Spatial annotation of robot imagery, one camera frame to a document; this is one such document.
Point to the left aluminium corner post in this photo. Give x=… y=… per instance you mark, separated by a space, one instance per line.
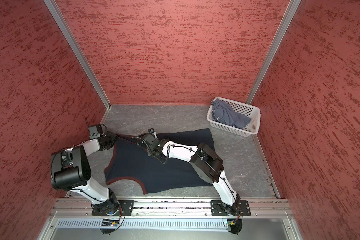
x=63 y=26

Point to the white plastic laundry basket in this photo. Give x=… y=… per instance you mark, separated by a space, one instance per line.
x=251 y=123

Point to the aluminium corner post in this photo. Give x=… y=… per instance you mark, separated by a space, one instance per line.
x=279 y=35
x=63 y=26

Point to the aluminium mounting rail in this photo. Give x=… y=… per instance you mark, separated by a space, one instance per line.
x=193 y=208

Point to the right controller board with wires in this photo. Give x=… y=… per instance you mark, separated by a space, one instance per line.
x=235 y=226

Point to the left controller board with wires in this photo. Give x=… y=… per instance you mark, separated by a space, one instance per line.
x=109 y=223

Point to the navy tank top red trim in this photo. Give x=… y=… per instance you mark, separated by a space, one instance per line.
x=131 y=162

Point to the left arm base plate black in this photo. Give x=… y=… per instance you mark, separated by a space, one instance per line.
x=124 y=207

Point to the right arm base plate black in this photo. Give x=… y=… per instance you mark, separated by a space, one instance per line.
x=241 y=208

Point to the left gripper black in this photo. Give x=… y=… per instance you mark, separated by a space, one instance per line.
x=114 y=137

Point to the right aluminium corner post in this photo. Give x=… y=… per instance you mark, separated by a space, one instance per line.
x=279 y=35

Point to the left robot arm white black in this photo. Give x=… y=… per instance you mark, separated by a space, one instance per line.
x=70 y=171

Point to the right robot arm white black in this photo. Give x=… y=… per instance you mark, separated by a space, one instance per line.
x=206 y=163

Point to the white slotted cable duct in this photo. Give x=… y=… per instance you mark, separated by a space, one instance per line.
x=155 y=224

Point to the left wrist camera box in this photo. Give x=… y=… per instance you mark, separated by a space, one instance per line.
x=97 y=131

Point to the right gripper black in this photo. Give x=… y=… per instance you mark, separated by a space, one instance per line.
x=152 y=153

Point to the grey blue tank top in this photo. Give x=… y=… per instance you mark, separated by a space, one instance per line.
x=223 y=113

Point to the controller board with wires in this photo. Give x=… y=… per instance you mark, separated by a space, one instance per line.
x=235 y=226
x=109 y=223

